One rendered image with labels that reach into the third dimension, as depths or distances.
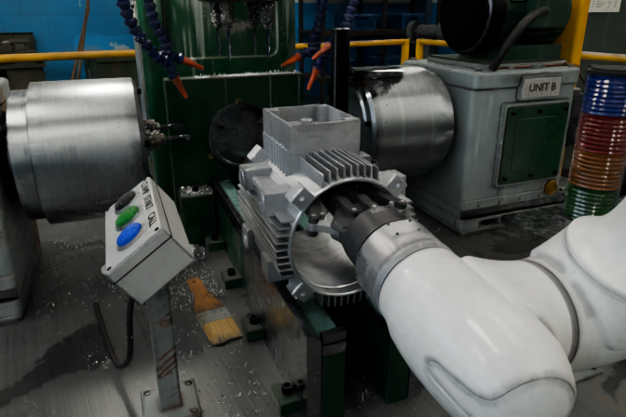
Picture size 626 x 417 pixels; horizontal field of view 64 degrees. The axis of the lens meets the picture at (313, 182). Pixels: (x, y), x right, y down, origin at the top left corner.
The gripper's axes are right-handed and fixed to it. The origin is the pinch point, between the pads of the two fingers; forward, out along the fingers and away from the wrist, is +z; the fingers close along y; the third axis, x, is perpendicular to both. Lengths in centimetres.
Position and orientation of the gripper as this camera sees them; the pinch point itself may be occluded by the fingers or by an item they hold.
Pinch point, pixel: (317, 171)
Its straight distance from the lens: 69.0
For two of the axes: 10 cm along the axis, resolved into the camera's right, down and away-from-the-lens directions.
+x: -0.5, 8.9, 4.5
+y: -9.3, 1.2, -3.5
